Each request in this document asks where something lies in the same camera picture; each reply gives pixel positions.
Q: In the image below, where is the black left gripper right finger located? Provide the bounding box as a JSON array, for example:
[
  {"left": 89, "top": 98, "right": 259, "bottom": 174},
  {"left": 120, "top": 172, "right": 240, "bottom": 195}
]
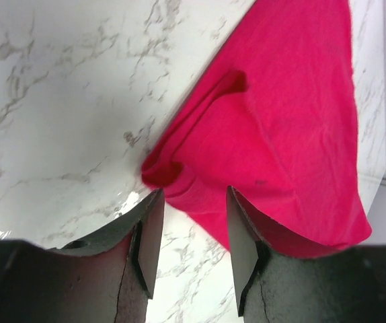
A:
[{"left": 227, "top": 187, "right": 386, "bottom": 322}]

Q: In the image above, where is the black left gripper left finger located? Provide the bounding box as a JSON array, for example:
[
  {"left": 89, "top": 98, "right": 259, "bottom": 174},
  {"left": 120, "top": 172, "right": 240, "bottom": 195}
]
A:
[{"left": 0, "top": 190, "right": 165, "bottom": 322}]

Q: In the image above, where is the magenta t shirt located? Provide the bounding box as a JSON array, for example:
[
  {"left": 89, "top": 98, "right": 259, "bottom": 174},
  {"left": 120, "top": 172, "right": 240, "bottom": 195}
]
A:
[{"left": 141, "top": 1, "right": 372, "bottom": 258}]

